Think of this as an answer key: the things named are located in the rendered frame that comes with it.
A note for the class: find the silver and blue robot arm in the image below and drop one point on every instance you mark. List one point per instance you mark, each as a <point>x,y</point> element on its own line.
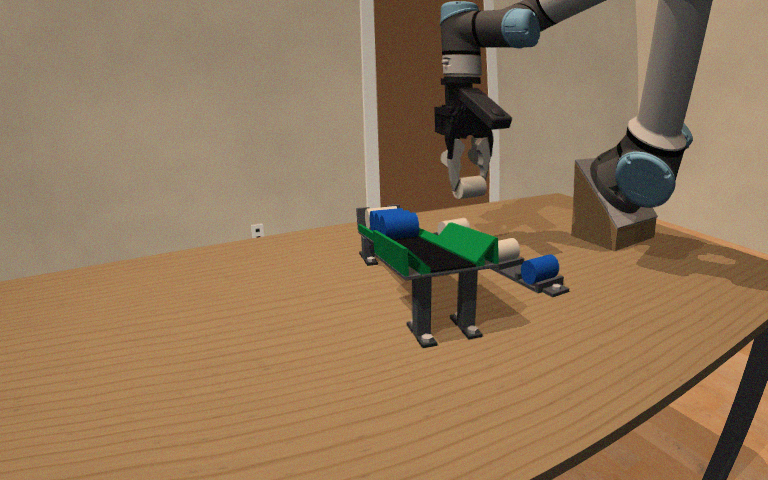
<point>651,157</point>

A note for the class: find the beige cylinder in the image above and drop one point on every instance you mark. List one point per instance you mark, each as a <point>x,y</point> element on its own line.
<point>461,221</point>
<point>367,214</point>
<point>508,249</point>
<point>473,186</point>

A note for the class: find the blue cylinder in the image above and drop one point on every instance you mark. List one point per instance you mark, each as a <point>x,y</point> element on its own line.
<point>397,226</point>
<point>378,215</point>
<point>372,215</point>
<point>539,269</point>

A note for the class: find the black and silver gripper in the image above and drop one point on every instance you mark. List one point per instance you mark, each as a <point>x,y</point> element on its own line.
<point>466,124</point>

